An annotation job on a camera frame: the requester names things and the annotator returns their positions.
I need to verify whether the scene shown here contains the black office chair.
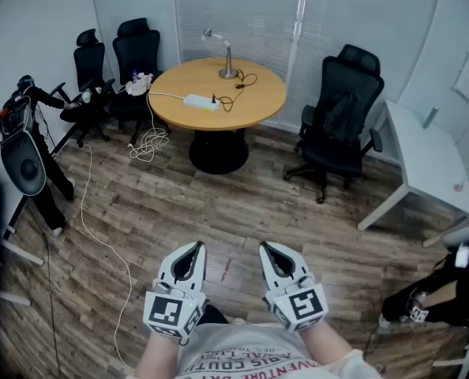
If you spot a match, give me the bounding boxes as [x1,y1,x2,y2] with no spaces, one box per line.
[283,43,385,205]
[49,28,117,148]
[107,17,171,146]

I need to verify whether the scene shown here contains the white window blinds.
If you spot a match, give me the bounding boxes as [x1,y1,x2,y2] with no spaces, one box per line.
[173,0,443,132]

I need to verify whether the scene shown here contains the pale crumpled cloth pile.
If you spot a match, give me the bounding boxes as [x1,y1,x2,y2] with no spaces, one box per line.
[124,71,155,96]

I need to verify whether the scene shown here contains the white desk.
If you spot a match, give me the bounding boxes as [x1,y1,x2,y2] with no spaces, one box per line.
[356,99,469,248]

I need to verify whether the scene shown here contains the person's black trousers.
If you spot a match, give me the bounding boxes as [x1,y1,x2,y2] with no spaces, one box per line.
[197,304,231,325]

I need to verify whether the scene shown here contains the person's right forearm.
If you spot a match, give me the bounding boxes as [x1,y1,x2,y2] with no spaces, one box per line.
[297,317,358,370]

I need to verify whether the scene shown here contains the black lamp power cord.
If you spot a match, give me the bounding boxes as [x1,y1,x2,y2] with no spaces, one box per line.
[212,68,258,113]

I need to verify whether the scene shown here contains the grey cylinder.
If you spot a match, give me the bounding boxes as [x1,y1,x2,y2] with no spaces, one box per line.
[422,106,441,130]

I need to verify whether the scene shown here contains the person's white printed t-shirt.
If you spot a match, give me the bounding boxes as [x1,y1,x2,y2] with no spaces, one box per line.
[126,321,384,379]

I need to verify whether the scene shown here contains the white power strip cable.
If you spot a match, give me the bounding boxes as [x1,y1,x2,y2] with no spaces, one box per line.
[129,91,188,163]

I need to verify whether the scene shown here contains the round wooden table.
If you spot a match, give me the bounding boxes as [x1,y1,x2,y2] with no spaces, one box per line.
[147,56,287,175]

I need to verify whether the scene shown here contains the white power strip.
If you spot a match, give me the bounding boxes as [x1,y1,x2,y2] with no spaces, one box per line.
[182,94,222,113]

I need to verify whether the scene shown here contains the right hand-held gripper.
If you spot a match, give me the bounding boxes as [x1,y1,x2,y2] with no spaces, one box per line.
[258,241,329,333]

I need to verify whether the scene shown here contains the grey rounded device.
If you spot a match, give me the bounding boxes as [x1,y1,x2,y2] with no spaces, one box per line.
[0,95,47,197]

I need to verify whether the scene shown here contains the long white floor cable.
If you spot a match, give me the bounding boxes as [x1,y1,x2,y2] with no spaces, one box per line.
[66,139,136,370]

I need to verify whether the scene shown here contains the silver desk lamp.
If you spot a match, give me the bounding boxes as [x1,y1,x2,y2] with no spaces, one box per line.
[201,28,239,81]

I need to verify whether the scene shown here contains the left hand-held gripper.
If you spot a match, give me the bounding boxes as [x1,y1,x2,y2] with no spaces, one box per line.
[142,241,208,340]

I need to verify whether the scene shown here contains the person's left forearm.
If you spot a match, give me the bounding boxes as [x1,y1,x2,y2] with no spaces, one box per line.
[134,328,182,379]

